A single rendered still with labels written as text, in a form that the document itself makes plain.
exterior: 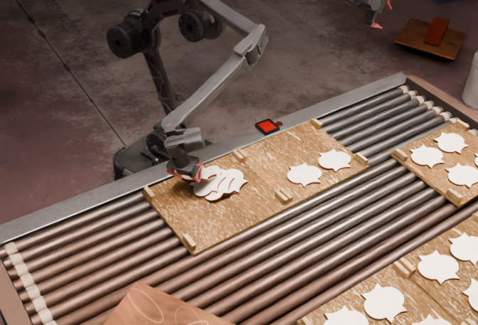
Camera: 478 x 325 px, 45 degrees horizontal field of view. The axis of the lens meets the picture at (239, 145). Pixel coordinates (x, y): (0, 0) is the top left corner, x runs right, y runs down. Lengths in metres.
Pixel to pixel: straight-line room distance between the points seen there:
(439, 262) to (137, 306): 1.00
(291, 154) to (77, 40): 2.96
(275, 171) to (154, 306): 0.81
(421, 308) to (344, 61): 3.19
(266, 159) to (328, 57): 2.68
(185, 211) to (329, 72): 2.82
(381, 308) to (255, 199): 0.59
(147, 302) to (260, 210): 0.60
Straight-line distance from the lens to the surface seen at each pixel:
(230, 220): 2.03
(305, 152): 2.34
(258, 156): 2.29
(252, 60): 2.05
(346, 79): 4.63
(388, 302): 1.89
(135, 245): 1.97
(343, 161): 2.32
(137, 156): 3.33
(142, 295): 1.70
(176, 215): 2.03
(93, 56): 4.71
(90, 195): 2.16
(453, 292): 2.01
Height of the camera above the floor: 2.41
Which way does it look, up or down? 39 degrees down
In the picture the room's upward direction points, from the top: 5 degrees clockwise
